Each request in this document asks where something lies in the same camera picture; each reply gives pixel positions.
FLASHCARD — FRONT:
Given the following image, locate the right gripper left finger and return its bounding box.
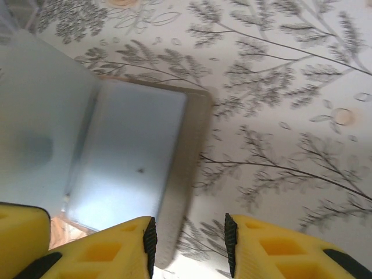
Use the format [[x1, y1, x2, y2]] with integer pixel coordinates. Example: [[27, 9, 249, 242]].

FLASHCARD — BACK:
[[14, 216, 158, 279]]

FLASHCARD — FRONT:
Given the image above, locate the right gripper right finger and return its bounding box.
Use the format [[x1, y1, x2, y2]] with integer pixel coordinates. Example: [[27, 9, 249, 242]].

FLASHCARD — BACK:
[[223, 213, 372, 279]]

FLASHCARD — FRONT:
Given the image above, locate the grey card holder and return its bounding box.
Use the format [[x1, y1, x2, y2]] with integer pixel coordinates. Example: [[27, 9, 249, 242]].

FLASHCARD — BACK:
[[0, 28, 213, 268]]

